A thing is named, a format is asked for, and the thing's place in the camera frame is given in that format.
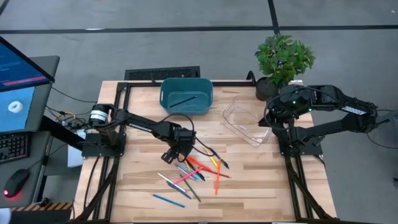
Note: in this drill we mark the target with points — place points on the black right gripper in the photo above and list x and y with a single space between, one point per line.
280 105

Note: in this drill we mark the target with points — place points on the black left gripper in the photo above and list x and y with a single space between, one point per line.
183 140

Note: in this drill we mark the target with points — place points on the yellow pencil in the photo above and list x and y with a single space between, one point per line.
187 165

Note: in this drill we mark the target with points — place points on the purple translucent pen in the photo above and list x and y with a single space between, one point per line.
184 171

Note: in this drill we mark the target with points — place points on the orange-red marker pen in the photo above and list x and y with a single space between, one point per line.
199 163

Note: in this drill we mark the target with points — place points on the white pen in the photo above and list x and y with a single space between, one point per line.
171 182

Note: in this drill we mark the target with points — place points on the black pen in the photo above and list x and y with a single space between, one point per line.
224 163
200 176

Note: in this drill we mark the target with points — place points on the dark teal pen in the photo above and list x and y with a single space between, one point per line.
178 190

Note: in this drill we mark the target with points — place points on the green pencil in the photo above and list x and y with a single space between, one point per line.
190 188

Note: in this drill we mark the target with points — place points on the yellow highlighter pen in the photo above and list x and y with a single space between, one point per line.
211 158

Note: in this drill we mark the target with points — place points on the blue pencil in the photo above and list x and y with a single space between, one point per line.
168 200

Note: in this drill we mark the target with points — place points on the red pencil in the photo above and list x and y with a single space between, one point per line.
217 173

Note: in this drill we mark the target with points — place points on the orange pencil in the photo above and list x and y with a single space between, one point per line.
218 180

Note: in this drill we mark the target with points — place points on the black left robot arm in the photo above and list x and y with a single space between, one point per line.
140 123

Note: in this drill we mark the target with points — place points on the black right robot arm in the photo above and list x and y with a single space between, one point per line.
342 124

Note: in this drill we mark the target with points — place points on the clear plastic bin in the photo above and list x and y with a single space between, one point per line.
248 137

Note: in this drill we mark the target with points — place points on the black plant pot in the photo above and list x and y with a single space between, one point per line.
265 90

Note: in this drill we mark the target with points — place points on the black pencil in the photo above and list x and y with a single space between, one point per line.
183 101

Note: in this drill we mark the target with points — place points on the teal plastic bin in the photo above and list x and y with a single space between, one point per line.
186 90

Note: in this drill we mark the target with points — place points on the green leafy plant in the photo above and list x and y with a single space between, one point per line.
283 57

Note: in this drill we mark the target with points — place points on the black floor vent grille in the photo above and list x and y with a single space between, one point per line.
161 73

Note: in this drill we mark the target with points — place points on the white box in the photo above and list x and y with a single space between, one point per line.
74 155

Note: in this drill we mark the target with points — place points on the grey desk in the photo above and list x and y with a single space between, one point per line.
43 102

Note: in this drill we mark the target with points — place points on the yellow black hazard tape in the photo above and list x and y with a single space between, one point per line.
40 206

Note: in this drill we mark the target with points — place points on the black computer mouse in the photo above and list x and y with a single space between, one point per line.
15 183

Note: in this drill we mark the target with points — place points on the black keyboard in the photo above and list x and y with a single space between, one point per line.
12 146

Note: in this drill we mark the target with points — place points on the white tape roll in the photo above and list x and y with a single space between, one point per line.
15 106

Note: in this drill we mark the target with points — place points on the computer monitor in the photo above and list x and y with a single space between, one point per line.
18 68

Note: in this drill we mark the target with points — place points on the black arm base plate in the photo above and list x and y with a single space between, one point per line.
93 149
311 149

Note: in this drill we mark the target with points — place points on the black aluminium table frame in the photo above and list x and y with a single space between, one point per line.
110 186

